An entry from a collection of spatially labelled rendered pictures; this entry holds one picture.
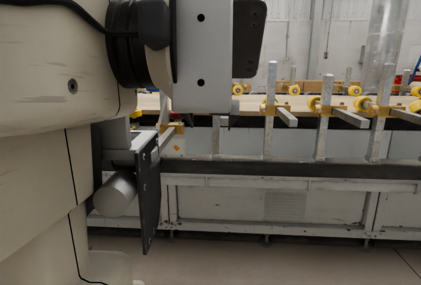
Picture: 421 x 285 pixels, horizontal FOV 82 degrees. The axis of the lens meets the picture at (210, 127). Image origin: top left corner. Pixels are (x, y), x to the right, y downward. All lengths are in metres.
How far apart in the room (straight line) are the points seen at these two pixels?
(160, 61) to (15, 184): 0.15
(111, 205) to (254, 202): 1.35
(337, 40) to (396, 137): 7.45
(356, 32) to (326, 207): 7.87
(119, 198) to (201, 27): 0.22
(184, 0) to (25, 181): 0.19
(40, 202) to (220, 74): 0.19
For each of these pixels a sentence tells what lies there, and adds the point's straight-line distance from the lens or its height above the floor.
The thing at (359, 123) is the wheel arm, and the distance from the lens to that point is 1.02.
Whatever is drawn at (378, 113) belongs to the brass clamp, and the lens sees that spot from 1.31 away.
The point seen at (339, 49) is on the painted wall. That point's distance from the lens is 9.01.
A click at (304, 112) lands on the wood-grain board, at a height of 0.90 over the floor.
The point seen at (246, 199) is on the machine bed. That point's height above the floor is 0.33.
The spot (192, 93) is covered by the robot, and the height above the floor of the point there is 1.13.
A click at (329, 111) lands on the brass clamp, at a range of 1.23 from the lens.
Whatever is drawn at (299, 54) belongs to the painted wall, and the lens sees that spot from 8.60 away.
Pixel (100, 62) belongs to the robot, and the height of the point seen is 1.16.
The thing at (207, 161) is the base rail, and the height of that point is 0.69.
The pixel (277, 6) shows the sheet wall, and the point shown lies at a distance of 8.58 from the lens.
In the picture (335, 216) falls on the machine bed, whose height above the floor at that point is 0.23.
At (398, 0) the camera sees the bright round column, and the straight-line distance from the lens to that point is 4.91.
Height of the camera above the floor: 1.16
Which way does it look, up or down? 15 degrees down
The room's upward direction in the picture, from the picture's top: straight up
